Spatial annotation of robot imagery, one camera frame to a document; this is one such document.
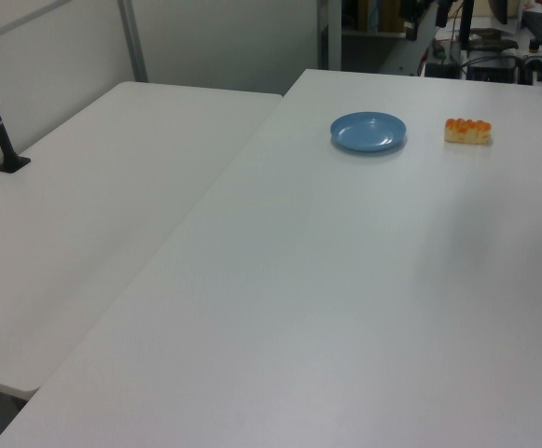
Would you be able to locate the grey cabinet upright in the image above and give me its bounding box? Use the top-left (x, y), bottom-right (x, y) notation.
top-left (318, 0), bottom-right (344, 72)

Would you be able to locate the bread with orange topping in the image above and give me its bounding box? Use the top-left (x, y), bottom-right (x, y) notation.
top-left (443, 117), bottom-right (493, 147)

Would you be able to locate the dark monitor base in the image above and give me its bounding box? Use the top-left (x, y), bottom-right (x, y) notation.
top-left (467, 27), bottom-right (520, 51)

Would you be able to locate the blue round plate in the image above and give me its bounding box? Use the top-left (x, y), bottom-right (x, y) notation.
top-left (329, 111), bottom-right (409, 155)

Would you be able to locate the white side table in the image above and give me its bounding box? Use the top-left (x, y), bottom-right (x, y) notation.
top-left (0, 80), bottom-right (285, 403)

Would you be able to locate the black camera stand pole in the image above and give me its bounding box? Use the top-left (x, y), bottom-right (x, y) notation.
top-left (0, 36), bottom-right (33, 175)

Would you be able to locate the grey corner wall post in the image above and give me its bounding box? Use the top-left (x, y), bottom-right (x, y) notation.
top-left (118, 0), bottom-right (149, 84)

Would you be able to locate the small flat black box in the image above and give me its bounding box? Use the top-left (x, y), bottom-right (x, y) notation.
top-left (425, 62), bottom-right (461, 79)

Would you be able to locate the black electronics box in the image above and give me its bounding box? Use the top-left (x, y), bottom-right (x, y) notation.
top-left (466, 56), bottom-right (520, 86)

